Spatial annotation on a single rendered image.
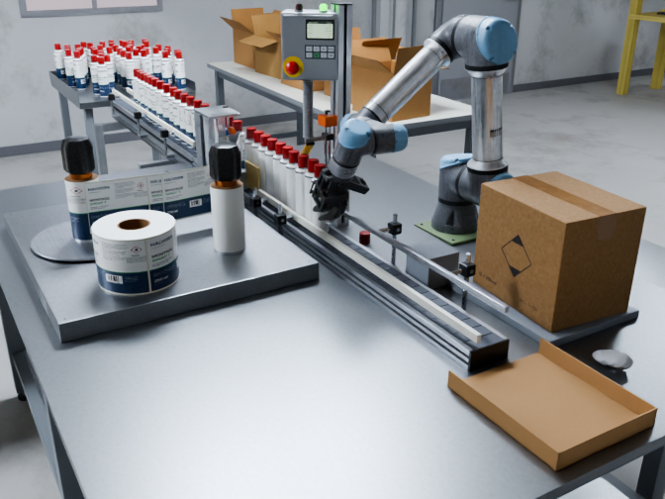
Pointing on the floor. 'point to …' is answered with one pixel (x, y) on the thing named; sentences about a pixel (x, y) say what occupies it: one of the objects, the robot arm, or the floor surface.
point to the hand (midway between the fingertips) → (329, 218)
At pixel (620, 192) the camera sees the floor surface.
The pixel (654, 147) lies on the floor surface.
